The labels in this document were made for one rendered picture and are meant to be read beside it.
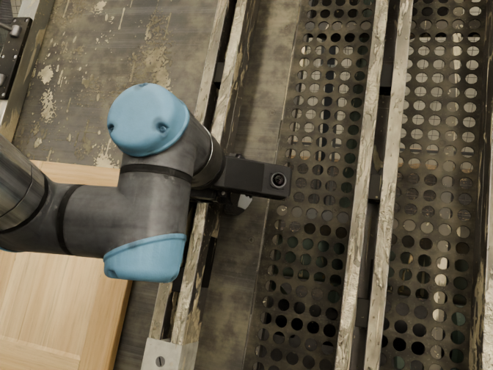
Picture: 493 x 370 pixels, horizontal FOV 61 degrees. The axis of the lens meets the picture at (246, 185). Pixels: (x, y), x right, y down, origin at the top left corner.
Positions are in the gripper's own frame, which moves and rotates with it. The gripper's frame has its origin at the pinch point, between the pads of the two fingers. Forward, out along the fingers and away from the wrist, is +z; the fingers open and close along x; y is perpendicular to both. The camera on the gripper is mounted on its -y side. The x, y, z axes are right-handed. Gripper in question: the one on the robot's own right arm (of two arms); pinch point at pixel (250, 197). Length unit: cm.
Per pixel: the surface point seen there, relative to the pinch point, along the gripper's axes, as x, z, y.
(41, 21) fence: -36, 0, 57
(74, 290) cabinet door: 21.0, 0.7, 30.8
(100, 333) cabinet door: 27.3, 0.4, 23.2
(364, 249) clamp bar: 6.4, -1.3, -19.7
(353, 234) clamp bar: 4.8, -4.9, -18.0
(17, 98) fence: -17, 0, 57
